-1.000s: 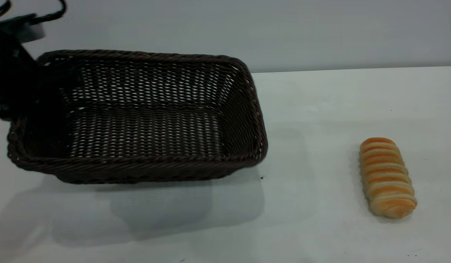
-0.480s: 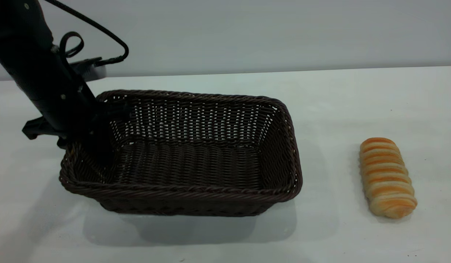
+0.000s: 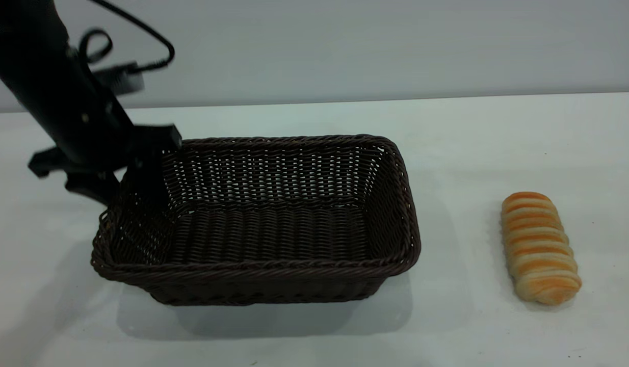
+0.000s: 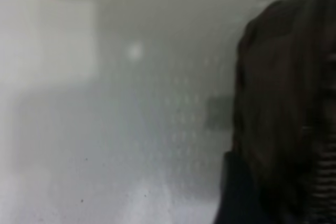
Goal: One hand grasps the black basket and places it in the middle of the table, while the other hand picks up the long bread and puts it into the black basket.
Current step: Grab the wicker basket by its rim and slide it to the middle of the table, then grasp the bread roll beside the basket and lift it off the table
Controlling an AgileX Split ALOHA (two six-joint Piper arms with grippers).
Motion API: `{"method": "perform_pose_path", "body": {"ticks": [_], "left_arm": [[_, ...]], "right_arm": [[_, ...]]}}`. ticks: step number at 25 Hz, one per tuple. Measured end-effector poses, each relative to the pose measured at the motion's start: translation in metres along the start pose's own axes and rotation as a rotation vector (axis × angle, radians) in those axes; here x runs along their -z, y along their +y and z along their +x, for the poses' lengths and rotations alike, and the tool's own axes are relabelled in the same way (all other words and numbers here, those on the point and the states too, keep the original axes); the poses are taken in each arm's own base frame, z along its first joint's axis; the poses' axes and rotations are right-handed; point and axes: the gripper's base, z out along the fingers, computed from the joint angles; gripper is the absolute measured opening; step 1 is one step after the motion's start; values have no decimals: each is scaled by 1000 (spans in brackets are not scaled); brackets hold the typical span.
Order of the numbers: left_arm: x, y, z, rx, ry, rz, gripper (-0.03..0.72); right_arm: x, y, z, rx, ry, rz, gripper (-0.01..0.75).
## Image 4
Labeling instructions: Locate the black woven rectangular basket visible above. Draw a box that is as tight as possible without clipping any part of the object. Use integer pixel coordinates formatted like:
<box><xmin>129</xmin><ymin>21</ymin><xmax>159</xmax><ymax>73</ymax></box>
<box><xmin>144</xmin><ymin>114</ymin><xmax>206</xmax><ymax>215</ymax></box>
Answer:
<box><xmin>232</xmin><ymin>0</ymin><xmax>336</xmax><ymax>224</ymax></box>

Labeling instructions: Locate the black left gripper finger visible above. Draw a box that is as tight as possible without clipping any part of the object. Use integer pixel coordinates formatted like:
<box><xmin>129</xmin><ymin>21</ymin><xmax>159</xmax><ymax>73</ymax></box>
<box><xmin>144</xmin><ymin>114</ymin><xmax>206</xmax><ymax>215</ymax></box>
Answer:
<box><xmin>213</xmin><ymin>151</ymin><xmax>265</xmax><ymax>224</ymax></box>

